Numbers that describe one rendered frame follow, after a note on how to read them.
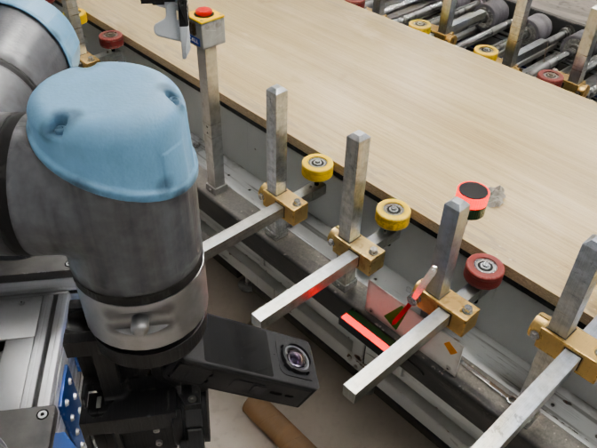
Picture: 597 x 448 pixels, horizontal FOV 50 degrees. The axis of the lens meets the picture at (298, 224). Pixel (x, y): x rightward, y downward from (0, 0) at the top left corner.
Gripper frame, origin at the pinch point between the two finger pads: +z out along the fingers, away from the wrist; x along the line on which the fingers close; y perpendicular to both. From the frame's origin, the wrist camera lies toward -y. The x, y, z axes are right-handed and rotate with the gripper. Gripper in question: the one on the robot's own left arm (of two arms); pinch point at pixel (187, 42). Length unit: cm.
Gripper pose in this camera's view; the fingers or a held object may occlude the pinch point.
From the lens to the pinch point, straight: 122.6
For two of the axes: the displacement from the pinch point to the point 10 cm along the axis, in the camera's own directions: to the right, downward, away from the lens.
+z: -0.2, 7.6, 6.4
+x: 1.5, 6.4, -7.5
